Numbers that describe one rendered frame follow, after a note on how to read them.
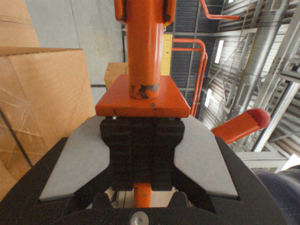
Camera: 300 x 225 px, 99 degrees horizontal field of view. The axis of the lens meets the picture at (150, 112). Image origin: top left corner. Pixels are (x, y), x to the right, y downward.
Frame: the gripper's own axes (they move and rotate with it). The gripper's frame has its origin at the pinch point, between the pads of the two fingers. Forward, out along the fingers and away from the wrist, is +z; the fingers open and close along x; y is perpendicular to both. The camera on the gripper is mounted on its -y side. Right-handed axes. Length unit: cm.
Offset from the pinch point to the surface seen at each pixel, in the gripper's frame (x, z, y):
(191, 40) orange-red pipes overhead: 238, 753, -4
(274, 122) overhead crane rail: 196, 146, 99
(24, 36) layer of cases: -65, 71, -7
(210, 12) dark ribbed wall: 433, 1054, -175
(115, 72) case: -43, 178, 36
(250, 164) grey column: 132, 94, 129
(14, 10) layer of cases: -65, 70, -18
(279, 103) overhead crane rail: 190, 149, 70
